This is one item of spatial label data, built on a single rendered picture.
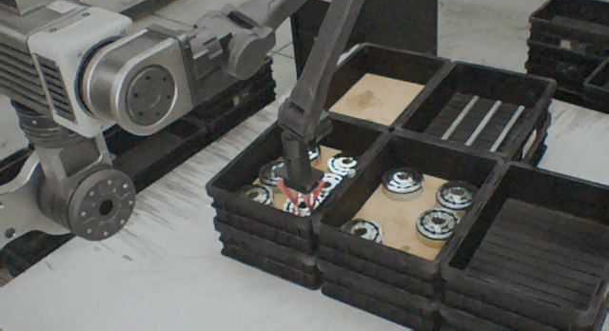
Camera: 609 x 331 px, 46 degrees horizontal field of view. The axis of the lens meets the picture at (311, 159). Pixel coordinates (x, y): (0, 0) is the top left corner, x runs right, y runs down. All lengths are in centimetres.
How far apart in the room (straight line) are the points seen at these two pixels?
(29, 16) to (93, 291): 87
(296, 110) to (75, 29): 57
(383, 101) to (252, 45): 103
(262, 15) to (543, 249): 83
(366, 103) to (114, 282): 87
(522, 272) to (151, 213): 102
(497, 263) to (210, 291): 68
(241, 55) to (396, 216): 72
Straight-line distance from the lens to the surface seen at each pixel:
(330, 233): 156
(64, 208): 139
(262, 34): 120
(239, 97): 288
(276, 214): 163
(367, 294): 165
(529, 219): 175
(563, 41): 319
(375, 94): 219
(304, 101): 151
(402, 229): 170
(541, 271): 163
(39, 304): 193
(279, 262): 175
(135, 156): 291
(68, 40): 110
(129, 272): 192
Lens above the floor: 196
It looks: 36 degrees down
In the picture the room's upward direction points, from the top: 6 degrees counter-clockwise
